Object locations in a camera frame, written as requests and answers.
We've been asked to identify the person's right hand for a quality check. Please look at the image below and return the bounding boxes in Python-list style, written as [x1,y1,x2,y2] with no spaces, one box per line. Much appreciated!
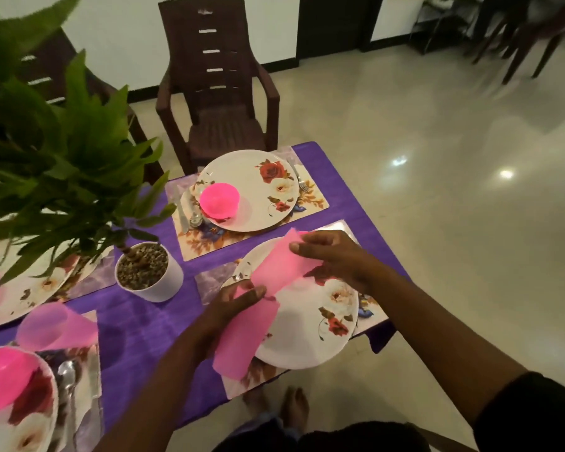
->
[289,230,382,295]

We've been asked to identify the person's left hand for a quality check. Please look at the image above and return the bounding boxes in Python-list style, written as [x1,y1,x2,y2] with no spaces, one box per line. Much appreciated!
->
[188,282,268,364]

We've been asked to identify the floral print placemat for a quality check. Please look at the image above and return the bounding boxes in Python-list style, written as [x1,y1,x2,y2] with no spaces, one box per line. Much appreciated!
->
[195,220,389,401]
[46,244,119,304]
[9,310,105,452]
[164,145,330,263]

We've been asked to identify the light pink plastic cup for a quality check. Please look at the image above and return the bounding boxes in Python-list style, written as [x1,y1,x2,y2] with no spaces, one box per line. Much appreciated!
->
[15,301,100,352]
[250,228,325,297]

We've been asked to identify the white rose print plate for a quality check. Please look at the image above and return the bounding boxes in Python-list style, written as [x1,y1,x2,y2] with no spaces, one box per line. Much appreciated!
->
[190,149,301,233]
[221,235,360,371]
[0,237,82,331]
[0,345,60,452]

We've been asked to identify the steel fork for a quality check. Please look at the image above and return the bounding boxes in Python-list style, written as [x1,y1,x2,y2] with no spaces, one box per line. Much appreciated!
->
[289,162,311,193]

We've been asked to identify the steel spoon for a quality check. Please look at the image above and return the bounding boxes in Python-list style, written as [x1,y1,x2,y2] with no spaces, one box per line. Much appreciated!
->
[56,360,78,452]
[188,183,206,229]

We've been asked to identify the steel table knife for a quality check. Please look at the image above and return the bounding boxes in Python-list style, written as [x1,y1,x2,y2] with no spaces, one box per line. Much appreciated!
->
[173,190,191,236]

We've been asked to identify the person's right forearm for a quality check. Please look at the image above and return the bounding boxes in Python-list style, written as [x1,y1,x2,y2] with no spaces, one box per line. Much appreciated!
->
[367,267,528,424]

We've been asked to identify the person's left foot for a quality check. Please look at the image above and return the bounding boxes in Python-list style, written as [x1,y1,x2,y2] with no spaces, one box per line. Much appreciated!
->
[242,388,272,417]

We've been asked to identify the person's foot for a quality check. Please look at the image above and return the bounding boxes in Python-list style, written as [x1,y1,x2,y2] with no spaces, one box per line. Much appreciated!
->
[242,388,272,417]
[281,386,310,431]

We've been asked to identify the person's right foot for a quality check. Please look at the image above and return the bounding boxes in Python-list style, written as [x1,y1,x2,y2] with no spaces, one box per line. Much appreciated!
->
[281,386,310,431]

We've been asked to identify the person's light blue trousers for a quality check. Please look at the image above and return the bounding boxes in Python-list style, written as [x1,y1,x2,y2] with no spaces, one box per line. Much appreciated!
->
[230,414,302,443]

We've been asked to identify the person's black shirt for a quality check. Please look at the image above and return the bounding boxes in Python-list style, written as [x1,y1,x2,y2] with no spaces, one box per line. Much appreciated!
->
[212,371,565,452]

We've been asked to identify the green plant in white pot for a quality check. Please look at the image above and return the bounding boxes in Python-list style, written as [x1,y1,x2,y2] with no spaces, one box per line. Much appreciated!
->
[0,0,185,304]

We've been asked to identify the purple tablecloth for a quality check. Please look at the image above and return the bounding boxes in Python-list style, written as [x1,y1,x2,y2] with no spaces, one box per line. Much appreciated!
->
[0,141,411,429]

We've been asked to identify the brown plastic armchair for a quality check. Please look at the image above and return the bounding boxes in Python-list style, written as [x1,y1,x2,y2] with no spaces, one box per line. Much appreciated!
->
[404,422,479,452]
[155,0,281,176]
[18,28,166,184]

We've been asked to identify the dark wooden door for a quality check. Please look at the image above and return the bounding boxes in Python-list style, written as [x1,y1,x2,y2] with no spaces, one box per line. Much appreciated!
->
[295,0,386,61]

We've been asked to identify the dark wooden chair legs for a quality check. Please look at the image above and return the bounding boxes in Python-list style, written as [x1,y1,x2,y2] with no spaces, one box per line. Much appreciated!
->
[470,0,565,85]

